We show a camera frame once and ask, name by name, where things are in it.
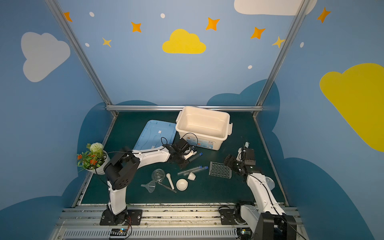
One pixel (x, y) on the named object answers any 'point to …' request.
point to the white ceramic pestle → (169, 176)
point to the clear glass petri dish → (158, 175)
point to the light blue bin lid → (156, 134)
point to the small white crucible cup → (191, 176)
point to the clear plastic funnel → (150, 186)
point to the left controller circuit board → (118, 232)
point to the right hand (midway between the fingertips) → (229, 160)
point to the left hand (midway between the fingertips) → (186, 160)
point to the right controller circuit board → (244, 233)
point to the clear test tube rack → (219, 169)
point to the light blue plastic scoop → (246, 144)
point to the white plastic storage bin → (203, 127)
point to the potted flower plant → (95, 159)
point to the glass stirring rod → (171, 189)
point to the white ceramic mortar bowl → (182, 184)
